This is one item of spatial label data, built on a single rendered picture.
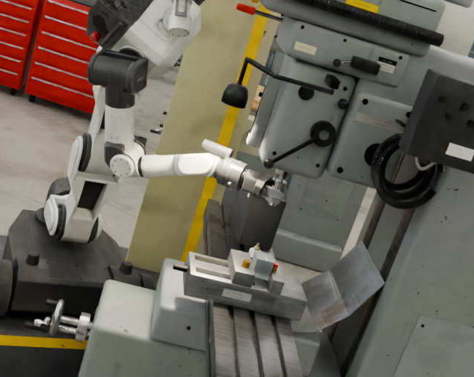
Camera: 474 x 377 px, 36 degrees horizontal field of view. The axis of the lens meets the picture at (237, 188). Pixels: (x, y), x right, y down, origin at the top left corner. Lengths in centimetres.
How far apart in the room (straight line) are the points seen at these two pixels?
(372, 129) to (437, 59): 25
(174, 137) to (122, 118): 171
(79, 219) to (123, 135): 66
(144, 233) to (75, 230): 129
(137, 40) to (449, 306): 120
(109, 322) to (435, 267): 96
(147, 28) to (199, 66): 160
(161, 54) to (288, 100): 45
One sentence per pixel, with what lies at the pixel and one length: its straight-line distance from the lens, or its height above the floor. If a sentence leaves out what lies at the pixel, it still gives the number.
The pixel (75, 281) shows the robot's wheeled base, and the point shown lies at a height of 59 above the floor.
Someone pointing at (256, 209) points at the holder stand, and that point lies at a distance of 248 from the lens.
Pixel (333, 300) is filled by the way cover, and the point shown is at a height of 94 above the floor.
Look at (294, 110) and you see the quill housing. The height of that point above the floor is 149.
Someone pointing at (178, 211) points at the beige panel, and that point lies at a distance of 406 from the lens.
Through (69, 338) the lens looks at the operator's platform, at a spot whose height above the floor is 40.
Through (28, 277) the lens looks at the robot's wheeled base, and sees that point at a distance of 269.
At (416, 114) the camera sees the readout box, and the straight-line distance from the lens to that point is 185.
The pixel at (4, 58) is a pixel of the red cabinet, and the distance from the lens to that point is 696.
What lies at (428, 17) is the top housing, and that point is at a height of 184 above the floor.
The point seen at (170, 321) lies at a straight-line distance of 218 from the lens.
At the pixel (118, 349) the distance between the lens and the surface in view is 225.
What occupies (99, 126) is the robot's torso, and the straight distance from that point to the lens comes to 262.
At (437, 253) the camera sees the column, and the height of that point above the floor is 124.
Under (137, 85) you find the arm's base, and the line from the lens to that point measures 220.
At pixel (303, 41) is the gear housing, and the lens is 198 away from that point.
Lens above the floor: 186
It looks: 18 degrees down
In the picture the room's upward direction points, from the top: 18 degrees clockwise
